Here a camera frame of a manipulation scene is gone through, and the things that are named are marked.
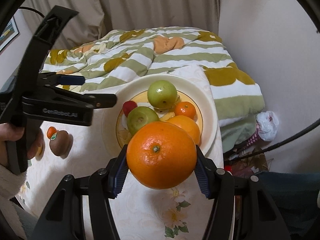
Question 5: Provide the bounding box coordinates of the white plastic bag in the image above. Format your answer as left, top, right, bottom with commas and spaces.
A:
256, 110, 279, 141

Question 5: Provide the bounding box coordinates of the purple patterned cloth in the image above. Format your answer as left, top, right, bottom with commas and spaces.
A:
246, 131, 263, 148

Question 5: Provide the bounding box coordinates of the thick black cable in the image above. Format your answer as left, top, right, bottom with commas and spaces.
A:
225, 120, 320, 161

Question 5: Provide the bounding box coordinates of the wall poster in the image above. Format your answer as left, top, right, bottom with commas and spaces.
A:
0, 17, 20, 53

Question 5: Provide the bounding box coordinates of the person's left hand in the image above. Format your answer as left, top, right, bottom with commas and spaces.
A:
0, 124, 45, 160

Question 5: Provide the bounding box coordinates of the thin black cable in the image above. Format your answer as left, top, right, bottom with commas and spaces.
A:
17, 6, 48, 18

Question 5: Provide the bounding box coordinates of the white floral tablecloth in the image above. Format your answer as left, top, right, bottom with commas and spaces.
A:
15, 65, 225, 240

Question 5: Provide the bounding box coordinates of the green striped floral blanket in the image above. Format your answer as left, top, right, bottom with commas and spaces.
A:
41, 27, 265, 128

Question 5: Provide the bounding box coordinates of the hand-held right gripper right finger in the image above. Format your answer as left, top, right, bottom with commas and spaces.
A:
194, 145, 292, 240

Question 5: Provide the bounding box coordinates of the medium orange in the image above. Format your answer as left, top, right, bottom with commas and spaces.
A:
165, 115, 201, 145

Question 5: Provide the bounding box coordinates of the red cherry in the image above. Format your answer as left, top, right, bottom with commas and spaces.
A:
122, 101, 137, 117

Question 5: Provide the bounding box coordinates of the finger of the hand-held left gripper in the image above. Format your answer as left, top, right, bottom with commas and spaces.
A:
54, 89, 117, 109
38, 72, 86, 87

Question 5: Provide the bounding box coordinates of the dark cloth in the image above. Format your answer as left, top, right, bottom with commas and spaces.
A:
257, 171, 320, 233

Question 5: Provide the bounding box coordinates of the brown kiwi with green sticker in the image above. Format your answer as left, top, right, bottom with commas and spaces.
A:
49, 131, 70, 157

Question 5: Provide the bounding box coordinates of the large orange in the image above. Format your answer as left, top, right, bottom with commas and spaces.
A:
126, 122, 197, 190

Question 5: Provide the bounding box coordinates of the light green cloth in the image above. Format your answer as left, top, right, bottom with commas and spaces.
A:
220, 116, 258, 153

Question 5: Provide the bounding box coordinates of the green apple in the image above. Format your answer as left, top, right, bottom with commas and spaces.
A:
147, 80, 178, 109
127, 106, 160, 137

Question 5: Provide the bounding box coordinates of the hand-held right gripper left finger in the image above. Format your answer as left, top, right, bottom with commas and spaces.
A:
32, 145, 129, 240

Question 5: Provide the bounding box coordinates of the beige curtain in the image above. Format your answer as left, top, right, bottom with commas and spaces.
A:
20, 0, 220, 55

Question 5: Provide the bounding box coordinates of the cream plate with cartoon print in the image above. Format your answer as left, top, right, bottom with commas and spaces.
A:
101, 75, 217, 155

